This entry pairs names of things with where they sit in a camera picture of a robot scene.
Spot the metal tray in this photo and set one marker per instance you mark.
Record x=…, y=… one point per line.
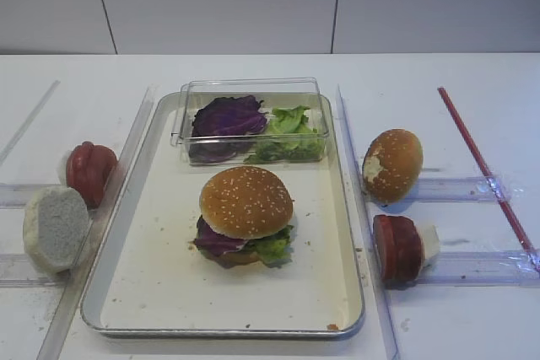
x=149, y=280

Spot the white pusher block right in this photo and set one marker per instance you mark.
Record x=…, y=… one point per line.
x=430, y=243

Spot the purple cabbage leaves in box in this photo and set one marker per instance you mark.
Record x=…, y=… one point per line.
x=226, y=116

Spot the sesame bun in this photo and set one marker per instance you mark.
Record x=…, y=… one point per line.
x=392, y=165
x=246, y=202

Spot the clear inner left rail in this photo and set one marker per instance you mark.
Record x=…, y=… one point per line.
x=59, y=327

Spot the green lettuce in box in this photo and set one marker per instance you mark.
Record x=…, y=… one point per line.
x=291, y=138

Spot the clear acrylic channel lower right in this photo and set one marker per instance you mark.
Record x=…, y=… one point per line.
x=515, y=268

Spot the clear plastic lettuce box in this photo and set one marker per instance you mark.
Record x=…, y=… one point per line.
x=282, y=93

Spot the stacked burger fillings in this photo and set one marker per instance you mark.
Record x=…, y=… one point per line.
x=273, y=250

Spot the clear acrylic channel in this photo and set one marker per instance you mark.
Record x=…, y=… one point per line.
x=515, y=268
x=464, y=189

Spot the clear acrylic channel upper right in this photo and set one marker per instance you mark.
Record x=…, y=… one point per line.
x=464, y=189

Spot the white bun bottom half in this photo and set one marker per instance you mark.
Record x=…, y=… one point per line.
x=56, y=222

